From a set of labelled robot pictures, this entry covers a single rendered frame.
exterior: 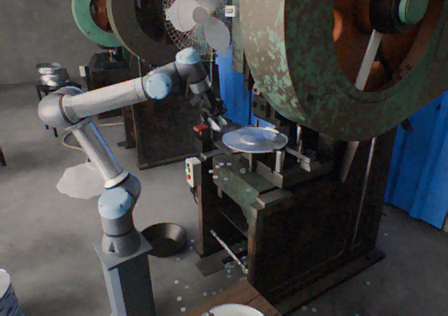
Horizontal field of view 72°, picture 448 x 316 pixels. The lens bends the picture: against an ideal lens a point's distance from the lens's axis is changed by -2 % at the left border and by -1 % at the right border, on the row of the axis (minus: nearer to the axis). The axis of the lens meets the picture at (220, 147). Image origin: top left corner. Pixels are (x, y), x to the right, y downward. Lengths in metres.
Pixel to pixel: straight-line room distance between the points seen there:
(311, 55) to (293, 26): 0.10
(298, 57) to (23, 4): 7.10
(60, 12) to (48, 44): 0.70
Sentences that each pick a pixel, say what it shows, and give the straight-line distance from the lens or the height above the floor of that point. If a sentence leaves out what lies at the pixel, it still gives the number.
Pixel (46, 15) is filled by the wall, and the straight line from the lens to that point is 7.66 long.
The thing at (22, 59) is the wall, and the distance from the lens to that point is 7.71.
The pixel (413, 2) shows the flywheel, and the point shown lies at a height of 1.34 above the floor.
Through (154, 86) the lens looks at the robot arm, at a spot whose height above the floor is 1.11.
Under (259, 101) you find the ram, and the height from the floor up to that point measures 0.96.
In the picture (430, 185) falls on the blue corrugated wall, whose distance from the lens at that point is 2.42.
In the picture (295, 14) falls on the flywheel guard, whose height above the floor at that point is 1.31.
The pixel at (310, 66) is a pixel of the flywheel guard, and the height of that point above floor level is 1.18.
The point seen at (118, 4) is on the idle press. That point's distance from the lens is 2.45.
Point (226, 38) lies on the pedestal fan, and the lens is 2.04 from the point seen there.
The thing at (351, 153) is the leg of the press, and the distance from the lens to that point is 1.51.
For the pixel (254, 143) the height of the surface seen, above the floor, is 0.79.
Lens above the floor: 1.32
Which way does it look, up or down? 24 degrees down
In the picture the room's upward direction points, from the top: straight up
